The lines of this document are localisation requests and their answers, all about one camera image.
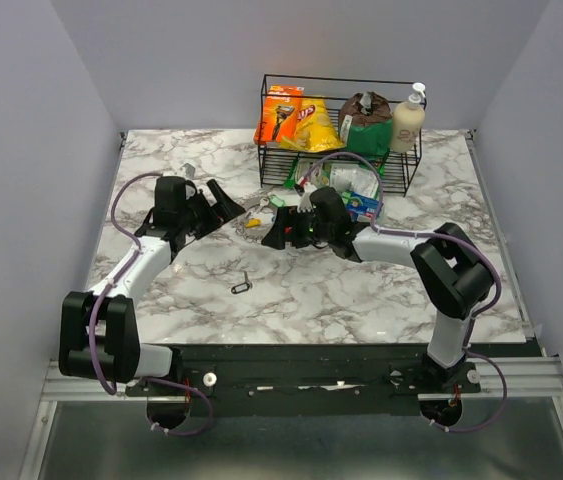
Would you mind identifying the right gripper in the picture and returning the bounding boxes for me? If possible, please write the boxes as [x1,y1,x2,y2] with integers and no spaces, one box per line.
[260,206,332,251]

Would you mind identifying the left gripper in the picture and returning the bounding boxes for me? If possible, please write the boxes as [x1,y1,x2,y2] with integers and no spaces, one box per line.
[179,179,245,239]

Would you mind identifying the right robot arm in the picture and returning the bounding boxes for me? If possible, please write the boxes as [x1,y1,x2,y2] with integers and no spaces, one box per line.
[261,187,502,392]

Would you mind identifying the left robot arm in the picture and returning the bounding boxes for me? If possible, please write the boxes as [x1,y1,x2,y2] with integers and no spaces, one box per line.
[59,172,245,395]

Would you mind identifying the yellow key tag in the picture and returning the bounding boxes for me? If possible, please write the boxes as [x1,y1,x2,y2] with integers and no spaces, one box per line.
[245,218,261,229]

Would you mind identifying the green key tag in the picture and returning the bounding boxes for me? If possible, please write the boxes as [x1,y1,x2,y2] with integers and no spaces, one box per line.
[269,195,286,208]

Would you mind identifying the black key tag with key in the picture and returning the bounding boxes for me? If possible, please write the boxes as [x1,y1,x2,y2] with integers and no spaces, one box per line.
[230,272,252,295]

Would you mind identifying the blue green sponge pack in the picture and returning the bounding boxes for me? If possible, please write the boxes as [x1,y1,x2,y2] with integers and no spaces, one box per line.
[341,191,382,222]

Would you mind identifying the green white snack bag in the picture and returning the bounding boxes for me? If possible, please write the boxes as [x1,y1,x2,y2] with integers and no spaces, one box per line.
[283,159,379,200]

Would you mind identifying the yellow chips bag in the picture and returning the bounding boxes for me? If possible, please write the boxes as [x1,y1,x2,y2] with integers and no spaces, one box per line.
[279,97,345,153]

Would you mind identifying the orange razor box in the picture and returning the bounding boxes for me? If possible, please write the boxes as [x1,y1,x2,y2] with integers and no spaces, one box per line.
[254,85,304,146]

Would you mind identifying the brown and green bag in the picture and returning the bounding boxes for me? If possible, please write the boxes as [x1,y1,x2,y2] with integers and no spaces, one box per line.
[338,91,392,157]

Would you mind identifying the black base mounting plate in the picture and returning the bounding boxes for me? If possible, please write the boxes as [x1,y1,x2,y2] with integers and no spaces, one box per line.
[125,343,482,419]

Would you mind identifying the cream lotion pump bottle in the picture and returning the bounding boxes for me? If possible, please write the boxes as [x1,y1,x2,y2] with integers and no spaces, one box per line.
[389,82,426,154]

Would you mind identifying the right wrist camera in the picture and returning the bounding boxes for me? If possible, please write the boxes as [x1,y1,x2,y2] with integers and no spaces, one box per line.
[294,181,317,213]

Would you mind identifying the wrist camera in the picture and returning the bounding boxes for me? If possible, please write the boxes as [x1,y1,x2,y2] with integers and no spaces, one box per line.
[294,181,317,213]
[179,163,196,179]

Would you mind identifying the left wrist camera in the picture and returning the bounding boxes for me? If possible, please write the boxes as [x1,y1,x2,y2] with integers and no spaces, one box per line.
[179,163,196,179]

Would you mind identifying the black wire rack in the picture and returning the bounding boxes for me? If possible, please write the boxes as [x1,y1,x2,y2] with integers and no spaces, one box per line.
[258,73,428,199]

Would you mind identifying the aluminium rail frame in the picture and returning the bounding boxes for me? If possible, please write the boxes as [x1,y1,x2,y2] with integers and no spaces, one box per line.
[23,157,563,479]

